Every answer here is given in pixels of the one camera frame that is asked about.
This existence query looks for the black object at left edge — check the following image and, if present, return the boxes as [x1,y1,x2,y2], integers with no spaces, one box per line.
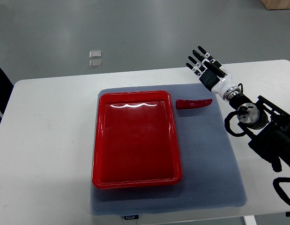
[0,68,14,114]

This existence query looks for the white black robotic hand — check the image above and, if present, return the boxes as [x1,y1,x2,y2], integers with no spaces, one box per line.
[186,45,236,96]

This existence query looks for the wooden box corner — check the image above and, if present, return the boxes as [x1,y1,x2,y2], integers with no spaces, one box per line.
[261,0,290,10]

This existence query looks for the black cable loop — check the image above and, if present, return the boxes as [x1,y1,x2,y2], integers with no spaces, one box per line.
[272,177,290,217]

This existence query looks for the white table leg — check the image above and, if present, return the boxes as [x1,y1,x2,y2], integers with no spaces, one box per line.
[243,215,257,225]

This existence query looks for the red plastic tray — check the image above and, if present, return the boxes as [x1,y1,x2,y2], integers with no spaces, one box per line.
[92,90,182,189]

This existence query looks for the grey mesh mat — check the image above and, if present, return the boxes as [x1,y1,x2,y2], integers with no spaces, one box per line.
[90,83,247,216]

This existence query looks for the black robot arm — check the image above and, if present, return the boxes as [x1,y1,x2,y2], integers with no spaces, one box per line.
[186,46,290,173]

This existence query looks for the upper metal floor plate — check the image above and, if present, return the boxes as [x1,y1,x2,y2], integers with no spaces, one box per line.
[89,50,102,59]

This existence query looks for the red pepper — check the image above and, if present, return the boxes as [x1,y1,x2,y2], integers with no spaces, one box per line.
[175,98,213,110]

